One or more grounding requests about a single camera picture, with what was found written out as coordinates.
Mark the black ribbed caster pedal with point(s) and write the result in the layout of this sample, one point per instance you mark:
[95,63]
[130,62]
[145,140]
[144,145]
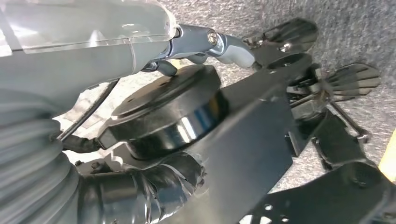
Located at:
[352,82]
[294,34]

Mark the black round joint housing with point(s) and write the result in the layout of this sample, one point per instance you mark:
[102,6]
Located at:
[161,123]

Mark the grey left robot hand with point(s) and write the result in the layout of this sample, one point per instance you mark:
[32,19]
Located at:
[77,61]

